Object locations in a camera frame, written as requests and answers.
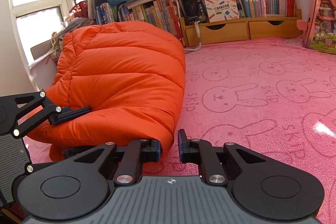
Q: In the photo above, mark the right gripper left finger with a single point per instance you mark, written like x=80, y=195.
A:
x=77, y=187

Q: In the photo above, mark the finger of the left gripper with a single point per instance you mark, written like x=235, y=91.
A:
x=21, y=113
x=31, y=168

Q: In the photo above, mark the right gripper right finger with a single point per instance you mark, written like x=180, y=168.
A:
x=259, y=188

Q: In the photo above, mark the orange puffer jacket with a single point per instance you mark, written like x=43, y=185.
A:
x=131, y=75

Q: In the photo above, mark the pink bunny print mat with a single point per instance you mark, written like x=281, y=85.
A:
x=267, y=95

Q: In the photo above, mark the stack of paper workbooks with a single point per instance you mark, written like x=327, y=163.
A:
x=75, y=23

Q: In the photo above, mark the wooden drawer organizer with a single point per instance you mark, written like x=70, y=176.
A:
x=241, y=29

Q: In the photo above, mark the pink toy house bag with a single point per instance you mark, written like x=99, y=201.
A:
x=319, y=27

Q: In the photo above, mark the left row of books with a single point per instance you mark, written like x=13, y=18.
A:
x=164, y=14

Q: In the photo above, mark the black smartphone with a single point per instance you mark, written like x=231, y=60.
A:
x=194, y=11

